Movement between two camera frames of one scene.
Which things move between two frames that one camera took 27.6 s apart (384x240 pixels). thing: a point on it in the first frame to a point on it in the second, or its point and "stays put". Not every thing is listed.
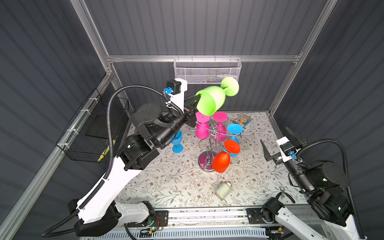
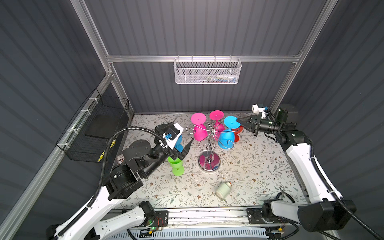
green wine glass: [212, 98] to [177, 165]
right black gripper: [299, 140] to [253, 122]
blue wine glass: [176, 139] stays put
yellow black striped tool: [105, 151] stays put
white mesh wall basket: [207, 71] stays put
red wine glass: [221, 161] to [236, 131]
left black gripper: [187, 115] to [173, 153]
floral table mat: [173, 177] stays put
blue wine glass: [234, 129] to [226, 138]
